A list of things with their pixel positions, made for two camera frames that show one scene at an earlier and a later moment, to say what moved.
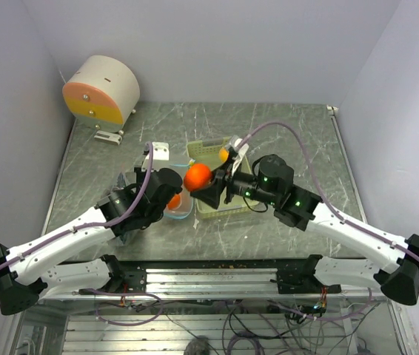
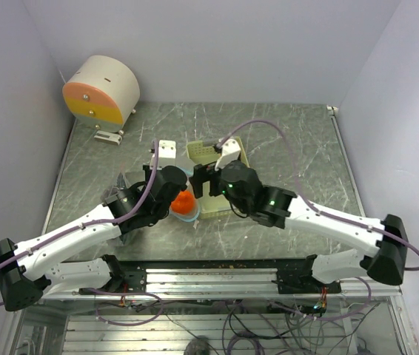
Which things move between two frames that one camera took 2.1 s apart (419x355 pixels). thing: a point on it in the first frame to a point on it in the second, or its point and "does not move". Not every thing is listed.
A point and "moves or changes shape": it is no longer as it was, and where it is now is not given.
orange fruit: [197, 176] moves or changes shape
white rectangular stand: [108, 137] does not move
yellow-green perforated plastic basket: [206, 152] does not move
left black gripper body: [157, 216] does not move
